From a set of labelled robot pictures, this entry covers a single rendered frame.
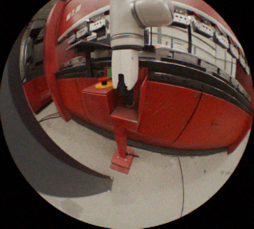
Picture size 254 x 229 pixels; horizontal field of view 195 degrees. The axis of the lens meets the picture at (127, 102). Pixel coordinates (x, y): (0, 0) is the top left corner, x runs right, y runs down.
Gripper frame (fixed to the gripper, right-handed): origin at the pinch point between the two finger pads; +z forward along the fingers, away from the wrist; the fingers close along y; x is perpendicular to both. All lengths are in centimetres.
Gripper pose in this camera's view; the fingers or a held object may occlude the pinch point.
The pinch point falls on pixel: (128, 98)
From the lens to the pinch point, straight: 25.0
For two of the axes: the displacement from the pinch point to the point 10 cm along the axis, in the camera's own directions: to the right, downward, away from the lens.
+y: -3.2, 5.5, -7.7
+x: 9.5, 1.6, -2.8
